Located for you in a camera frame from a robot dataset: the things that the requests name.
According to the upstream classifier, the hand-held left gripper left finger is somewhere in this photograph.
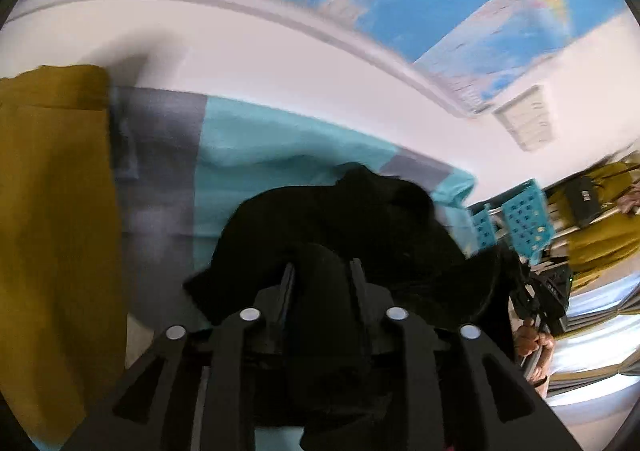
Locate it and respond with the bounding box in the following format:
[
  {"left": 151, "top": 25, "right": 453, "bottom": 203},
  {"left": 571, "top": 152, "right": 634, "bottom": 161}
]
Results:
[{"left": 65, "top": 261, "right": 297, "bottom": 451}]

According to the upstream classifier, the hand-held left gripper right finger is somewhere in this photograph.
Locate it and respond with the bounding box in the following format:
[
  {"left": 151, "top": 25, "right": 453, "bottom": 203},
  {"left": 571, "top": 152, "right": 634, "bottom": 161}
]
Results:
[{"left": 349, "top": 258, "right": 583, "bottom": 451}]

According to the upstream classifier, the black garment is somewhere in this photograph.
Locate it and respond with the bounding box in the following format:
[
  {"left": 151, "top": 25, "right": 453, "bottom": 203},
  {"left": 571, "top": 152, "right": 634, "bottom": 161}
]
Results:
[{"left": 184, "top": 165, "right": 532, "bottom": 451}]

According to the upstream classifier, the person's right hand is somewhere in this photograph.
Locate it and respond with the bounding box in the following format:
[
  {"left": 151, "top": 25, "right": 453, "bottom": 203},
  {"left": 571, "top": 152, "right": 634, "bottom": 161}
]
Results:
[{"left": 514, "top": 320, "right": 557, "bottom": 385}]

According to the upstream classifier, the grey white striped cloth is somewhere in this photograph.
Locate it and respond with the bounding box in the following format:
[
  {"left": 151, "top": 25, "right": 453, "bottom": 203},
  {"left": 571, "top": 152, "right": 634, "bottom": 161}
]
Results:
[{"left": 544, "top": 276, "right": 640, "bottom": 407}]

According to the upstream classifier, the yellow-green sweater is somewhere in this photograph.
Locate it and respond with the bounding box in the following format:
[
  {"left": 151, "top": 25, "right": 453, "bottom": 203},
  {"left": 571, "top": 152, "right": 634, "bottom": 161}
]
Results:
[{"left": 547, "top": 150, "right": 640, "bottom": 284}]

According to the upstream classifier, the black handbag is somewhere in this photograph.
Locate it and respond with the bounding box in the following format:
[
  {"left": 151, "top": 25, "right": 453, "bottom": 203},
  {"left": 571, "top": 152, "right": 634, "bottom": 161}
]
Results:
[{"left": 561, "top": 175, "right": 602, "bottom": 228}]

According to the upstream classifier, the patterned teal grey bed sheet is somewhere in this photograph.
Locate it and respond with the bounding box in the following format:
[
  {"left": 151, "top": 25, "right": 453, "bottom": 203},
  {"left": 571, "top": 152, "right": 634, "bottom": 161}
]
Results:
[{"left": 30, "top": 85, "right": 482, "bottom": 451}]

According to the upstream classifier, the mustard garment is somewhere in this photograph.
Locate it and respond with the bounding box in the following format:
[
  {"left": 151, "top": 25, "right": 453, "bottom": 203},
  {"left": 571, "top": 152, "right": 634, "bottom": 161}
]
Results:
[{"left": 0, "top": 64, "right": 128, "bottom": 443}]

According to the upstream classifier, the white wall power socket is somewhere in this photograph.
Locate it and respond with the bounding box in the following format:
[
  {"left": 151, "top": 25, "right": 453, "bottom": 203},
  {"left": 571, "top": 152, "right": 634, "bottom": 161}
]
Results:
[
  {"left": 492, "top": 85, "right": 546, "bottom": 132},
  {"left": 515, "top": 111, "right": 557, "bottom": 153}
]

